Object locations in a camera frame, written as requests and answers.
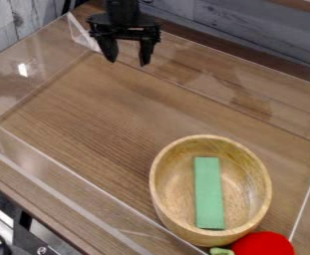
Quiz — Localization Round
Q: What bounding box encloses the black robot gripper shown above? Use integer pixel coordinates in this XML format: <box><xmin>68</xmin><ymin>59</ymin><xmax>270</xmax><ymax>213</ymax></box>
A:
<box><xmin>87</xmin><ymin>0</ymin><xmax>160</xmax><ymax>66</ymax></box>

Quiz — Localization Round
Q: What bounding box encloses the green rectangular block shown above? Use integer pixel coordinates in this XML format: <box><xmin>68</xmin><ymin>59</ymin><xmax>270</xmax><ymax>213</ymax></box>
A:
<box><xmin>194</xmin><ymin>156</ymin><xmax>225</xmax><ymax>230</ymax></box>

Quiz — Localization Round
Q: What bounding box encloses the brown wooden bowl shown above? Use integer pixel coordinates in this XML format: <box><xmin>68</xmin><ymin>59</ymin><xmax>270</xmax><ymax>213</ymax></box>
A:
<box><xmin>150</xmin><ymin>134</ymin><xmax>273</xmax><ymax>247</ymax></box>

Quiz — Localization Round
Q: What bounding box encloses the small green toy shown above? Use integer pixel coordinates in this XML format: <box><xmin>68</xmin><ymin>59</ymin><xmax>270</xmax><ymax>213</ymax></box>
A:
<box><xmin>209</xmin><ymin>247</ymin><xmax>235</xmax><ymax>255</ymax></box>

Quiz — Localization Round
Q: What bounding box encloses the red round plush toy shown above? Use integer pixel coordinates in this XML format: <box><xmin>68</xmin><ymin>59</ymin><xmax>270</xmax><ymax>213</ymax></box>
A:
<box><xmin>231</xmin><ymin>231</ymin><xmax>295</xmax><ymax>255</ymax></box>

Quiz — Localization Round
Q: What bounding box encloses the clear acrylic corner bracket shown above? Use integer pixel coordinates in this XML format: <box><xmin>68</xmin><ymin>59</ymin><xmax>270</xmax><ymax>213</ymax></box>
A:
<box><xmin>67</xmin><ymin>12</ymin><xmax>102</xmax><ymax>53</ymax></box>

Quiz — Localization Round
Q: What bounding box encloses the clear acrylic enclosure wall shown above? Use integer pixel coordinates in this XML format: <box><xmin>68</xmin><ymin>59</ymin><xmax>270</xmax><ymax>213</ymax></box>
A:
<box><xmin>0</xmin><ymin>126</ymin><xmax>206</xmax><ymax>255</ymax></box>

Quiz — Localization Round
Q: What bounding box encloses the black metal table bracket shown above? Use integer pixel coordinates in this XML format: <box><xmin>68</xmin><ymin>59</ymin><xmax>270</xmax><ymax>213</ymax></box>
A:
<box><xmin>12</xmin><ymin>210</ymin><xmax>60</xmax><ymax>255</ymax></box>

